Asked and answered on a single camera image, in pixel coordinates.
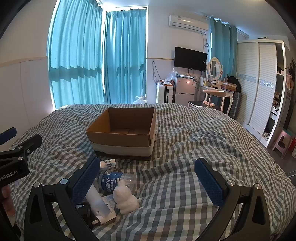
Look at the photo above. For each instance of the small white blue packet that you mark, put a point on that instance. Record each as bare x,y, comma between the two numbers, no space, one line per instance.
109,202

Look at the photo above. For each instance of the wooden chair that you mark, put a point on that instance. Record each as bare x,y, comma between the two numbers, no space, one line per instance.
215,93

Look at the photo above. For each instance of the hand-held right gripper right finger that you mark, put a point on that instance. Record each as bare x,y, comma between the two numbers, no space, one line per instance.
209,183

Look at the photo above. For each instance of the brown cardboard box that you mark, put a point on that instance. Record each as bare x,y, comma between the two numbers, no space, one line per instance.
122,148

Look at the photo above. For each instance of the narrow teal curtain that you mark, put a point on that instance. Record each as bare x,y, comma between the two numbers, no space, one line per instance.
223,46

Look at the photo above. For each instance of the wide teal curtain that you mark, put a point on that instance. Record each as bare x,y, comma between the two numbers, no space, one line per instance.
74,58

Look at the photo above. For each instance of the silver small fridge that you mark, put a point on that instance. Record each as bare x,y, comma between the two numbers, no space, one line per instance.
183,90

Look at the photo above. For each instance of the clear plastic bag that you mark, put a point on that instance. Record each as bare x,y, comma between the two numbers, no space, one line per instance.
172,75

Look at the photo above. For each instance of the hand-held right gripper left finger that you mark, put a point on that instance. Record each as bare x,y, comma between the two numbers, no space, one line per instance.
84,183

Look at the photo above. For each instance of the white slatted wardrobe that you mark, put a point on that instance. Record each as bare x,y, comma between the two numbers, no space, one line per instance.
254,81

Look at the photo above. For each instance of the white plastic bottle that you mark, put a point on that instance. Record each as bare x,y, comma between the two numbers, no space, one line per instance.
97,201

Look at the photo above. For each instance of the white suitcase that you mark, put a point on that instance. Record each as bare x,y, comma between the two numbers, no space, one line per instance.
164,93

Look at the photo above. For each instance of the white dressing table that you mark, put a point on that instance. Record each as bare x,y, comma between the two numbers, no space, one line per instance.
227,95

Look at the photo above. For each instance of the clear plastic jar blue label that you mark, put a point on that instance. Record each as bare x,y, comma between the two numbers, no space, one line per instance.
108,183

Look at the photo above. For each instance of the pink plastic stool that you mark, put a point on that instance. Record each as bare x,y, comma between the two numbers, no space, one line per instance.
283,139

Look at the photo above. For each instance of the white air conditioner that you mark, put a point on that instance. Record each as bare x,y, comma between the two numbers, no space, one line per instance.
187,23

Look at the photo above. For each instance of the oval white mirror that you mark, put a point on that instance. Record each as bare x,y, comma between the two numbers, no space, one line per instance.
215,68

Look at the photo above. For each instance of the grey checked blanket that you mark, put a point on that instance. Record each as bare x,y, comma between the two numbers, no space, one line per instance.
185,139

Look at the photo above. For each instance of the white plastic bag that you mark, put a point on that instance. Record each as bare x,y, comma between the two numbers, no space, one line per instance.
140,100

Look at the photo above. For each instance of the person's left hand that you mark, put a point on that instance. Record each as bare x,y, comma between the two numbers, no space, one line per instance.
7,199

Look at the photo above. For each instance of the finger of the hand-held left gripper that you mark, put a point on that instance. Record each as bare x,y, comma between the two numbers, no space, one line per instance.
30,143
8,135

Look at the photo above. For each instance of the black wall television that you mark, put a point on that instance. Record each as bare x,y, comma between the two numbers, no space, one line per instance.
189,59

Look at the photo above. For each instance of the black bag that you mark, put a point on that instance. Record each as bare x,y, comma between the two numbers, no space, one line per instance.
233,82

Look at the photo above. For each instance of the small tissue packet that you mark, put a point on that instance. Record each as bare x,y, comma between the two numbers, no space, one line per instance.
107,163

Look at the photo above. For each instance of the hanging pink clothes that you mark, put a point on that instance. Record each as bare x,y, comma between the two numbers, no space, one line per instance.
289,80

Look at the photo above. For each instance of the white plush figurine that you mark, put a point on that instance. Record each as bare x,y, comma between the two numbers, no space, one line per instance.
124,201

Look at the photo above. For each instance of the dark suitcase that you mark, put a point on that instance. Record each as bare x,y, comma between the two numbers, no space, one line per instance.
236,104

